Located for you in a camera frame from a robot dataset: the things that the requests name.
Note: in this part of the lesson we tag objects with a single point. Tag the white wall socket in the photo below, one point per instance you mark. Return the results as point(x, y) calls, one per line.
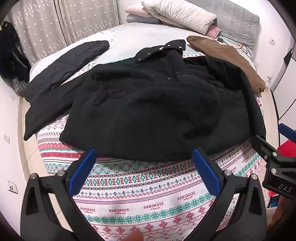
point(12, 186)
point(6, 138)
point(272, 41)

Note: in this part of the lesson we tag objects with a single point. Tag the black padded jacket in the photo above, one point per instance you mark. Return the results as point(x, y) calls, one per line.
point(150, 111)

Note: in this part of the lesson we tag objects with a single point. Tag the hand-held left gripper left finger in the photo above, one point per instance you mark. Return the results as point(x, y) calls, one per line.
point(81, 171)

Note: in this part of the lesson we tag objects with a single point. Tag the person's left hand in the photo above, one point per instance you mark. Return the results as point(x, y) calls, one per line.
point(136, 235)

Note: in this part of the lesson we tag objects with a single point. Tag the red cloth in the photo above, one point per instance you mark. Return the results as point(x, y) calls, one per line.
point(288, 148)

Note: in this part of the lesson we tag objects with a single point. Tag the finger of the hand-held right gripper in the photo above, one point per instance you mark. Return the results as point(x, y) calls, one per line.
point(288, 133)
point(263, 148)

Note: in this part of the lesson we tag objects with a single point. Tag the pink pillow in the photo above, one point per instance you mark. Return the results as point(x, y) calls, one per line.
point(135, 9)
point(214, 31)

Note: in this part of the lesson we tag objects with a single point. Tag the patterned bed sheet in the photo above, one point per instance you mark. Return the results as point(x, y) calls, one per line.
point(138, 185)

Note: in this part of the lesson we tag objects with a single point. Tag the grey quilted headboard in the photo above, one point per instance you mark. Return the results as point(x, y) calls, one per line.
point(238, 20)

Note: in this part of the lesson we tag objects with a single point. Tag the grey folded blanket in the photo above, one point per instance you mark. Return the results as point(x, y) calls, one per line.
point(141, 19)

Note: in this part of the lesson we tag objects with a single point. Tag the white star-patterned curtain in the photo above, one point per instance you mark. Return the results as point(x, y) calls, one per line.
point(69, 20)

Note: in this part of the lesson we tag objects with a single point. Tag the dark navy folded garment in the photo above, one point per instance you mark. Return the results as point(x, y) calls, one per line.
point(69, 62)

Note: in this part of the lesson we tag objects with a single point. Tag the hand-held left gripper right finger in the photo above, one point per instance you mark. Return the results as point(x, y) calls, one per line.
point(205, 171)

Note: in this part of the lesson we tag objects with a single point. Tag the brown folded garment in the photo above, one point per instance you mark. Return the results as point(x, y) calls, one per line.
point(231, 58)

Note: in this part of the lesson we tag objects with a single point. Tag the dark hanging clothes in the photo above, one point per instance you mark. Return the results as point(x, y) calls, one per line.
point(11, 53)

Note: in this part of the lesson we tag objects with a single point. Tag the white folded duvet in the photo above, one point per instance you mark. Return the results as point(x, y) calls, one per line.
point(180, 14)

